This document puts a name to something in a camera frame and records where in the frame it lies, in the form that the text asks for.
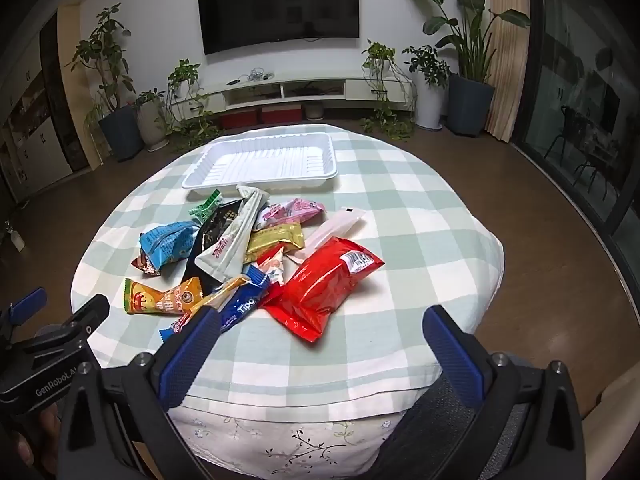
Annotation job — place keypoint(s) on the small bushy plant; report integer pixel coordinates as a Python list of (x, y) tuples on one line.
[(148, 97)]

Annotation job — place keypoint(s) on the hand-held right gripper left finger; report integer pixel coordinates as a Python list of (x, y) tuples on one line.
[(190, 355)]

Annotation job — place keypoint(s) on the white plastic tray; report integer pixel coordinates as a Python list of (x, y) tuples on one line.
[(260, 160)]

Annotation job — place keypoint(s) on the red storage box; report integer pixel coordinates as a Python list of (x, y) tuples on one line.
[(281, 114), (238, 119)]

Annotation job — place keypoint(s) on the glass sliding door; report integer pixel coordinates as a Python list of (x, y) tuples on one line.
[(575, 60)]

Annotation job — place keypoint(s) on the dark blue snack packet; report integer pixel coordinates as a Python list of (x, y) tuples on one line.
[(245, 305)]

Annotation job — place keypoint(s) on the white bottle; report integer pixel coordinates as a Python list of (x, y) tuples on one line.
[(16, 240)]

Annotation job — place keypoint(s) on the small beige pot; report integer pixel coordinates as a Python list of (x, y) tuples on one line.
[(314, 111)]

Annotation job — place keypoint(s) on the yellow snack packet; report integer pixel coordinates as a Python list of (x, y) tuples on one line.
[(220, 292)]

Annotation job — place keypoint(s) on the speckled white plant pot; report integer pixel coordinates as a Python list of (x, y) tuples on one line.
[(151, 127)]

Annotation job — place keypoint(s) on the tall leafy tree plant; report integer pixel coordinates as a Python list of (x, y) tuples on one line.
[(102, 50)]

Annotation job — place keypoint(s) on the bird of paradise plant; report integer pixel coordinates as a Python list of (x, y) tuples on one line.
[(470, 35)]

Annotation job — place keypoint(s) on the white green long snack packet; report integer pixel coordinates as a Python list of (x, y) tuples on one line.
[(235, 242)]

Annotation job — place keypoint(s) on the large red snack bag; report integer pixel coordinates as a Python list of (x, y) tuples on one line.
[(320, 285)]

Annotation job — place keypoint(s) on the red blue zigzag-edged packet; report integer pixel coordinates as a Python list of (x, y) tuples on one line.
[(175, 326)]

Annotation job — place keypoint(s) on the trailing floor vine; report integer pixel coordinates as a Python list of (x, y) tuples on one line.
[(195, 127), (390, 125)]

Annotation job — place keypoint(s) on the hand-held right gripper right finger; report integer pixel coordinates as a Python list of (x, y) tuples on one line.
[(457, 360)]

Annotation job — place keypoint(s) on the orange snack packet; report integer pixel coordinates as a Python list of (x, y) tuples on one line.
[(155, 301)]

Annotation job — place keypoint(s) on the black snack packet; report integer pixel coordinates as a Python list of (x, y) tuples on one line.
[(215, 230)]

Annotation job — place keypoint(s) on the gold snack packet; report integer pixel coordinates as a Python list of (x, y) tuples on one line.
[(275, 240)]

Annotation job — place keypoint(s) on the black wall television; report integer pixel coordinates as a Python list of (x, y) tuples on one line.
[(277, 7)]

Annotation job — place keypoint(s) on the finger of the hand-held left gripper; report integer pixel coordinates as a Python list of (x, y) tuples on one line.
[(27, 305), (90, 312)]

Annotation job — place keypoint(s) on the tall white plant pot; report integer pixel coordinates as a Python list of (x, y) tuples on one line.
[(428, 107)]

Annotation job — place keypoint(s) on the person's left hand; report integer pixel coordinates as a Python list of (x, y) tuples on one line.
[(25, 450)]

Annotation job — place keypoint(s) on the large dark plant pot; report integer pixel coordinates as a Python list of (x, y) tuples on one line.
[(470, 105)]

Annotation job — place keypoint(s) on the pale pink long snack packet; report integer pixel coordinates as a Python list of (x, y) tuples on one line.
[(335, 227)]

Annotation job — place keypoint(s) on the dark square plant pot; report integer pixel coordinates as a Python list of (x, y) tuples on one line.
[(120, 132)]

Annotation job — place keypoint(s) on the white TV cabinet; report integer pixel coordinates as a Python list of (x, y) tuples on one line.
[(325, 85)]

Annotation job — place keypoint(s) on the light blue snack packet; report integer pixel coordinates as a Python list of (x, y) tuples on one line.
[(167, 242)]

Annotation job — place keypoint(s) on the pothos plant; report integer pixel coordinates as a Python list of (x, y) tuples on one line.
[(377, 55), (182, 72)]

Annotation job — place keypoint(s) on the schefflera plant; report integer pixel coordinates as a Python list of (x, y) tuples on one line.
[(427, 62)]

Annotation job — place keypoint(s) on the small red white snack packet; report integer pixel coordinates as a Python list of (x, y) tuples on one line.
[(272, 265)]

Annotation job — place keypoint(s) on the white floral cloth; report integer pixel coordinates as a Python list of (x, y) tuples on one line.
[(280, 440)]

